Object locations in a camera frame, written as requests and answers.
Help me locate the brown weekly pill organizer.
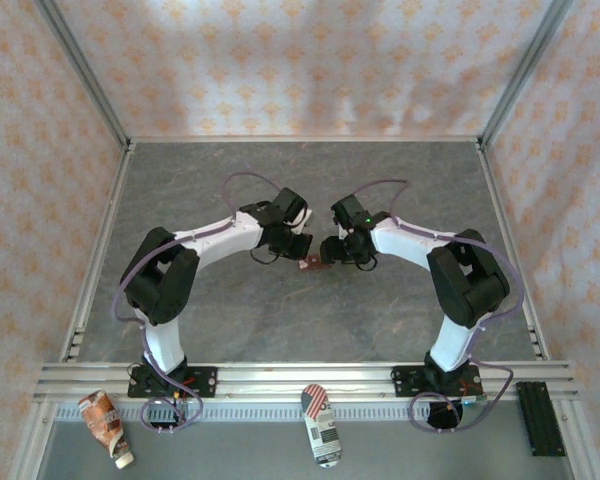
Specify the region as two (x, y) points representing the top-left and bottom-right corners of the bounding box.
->
(299, 253), (331, 271)

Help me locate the flag print pouch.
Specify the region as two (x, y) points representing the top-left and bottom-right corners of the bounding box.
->
(301, 383), (342, 470)

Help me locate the orange patterned white curtain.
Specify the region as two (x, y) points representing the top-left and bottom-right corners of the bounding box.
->
(0, 0), (126, 480)
(484, 0), (600, 480)
(44, 0), (564, 139)

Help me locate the black ribbed strip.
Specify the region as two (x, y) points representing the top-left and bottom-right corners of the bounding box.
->
(514, 381), (567, 458)

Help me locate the brown squeeze bottle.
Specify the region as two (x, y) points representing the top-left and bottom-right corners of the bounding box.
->
(77, 391), (136, 470)

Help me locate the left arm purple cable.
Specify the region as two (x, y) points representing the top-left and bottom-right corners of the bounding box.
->
(111, 172), (282, 435)

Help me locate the aluminium table edge rail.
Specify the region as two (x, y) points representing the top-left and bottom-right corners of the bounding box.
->
(127, 133), (484, 145)
(475, 141), (552, 362)
(57, 142), (136, 364)

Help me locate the wide aluminium frame rail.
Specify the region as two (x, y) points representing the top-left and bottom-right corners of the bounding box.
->
(32, 360), (581, 404)

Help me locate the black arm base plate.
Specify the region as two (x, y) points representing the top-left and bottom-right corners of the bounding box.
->
(392, 364), (484, 400)
(127, 366), (219, 400)

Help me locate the slotted grey cable duct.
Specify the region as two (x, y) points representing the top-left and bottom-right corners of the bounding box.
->
(52, 403), (481, 422)

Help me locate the aluminium frame post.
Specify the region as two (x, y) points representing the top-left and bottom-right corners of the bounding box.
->
(477, 0), (577, 149)
(32, 0), (134, 151)

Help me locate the aluminium frame beam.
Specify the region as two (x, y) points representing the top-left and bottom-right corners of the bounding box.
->
(552, 399), (600, 480)
(7, 399), (56, 480)

